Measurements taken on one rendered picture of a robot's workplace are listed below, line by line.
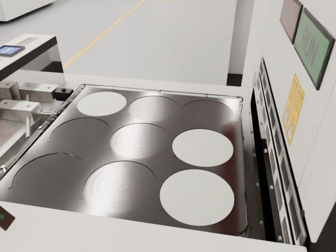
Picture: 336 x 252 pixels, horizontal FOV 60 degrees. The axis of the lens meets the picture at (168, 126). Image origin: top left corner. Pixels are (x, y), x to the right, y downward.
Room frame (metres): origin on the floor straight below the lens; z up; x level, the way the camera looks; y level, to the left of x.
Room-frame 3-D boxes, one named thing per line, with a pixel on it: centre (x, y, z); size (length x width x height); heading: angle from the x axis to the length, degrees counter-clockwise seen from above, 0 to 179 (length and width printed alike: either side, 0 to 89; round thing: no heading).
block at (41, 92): (0.58, 0.29, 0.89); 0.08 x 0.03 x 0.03; 80
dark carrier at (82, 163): (0.40, 0.05, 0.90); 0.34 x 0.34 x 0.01; 80
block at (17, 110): (0.50, 0.30, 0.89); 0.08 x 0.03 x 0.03; 80
